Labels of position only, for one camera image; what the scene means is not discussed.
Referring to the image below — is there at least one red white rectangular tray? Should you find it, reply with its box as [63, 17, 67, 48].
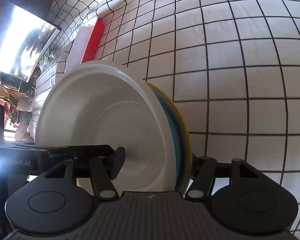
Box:
[64, 17, 105, 72]

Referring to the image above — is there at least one white black checkered tablecloth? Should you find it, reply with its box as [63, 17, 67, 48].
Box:
[29, 0, 300, 239]

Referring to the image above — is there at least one white paper cup bowl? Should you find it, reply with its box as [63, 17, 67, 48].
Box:
[35, 61, 177, 192]

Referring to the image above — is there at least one black monitor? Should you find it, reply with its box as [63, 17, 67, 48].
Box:
[0, 0, 61, 81]

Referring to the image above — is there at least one white yellow-rimmed bowl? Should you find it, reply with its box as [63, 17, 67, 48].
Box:
[146, 82, 193, 197]

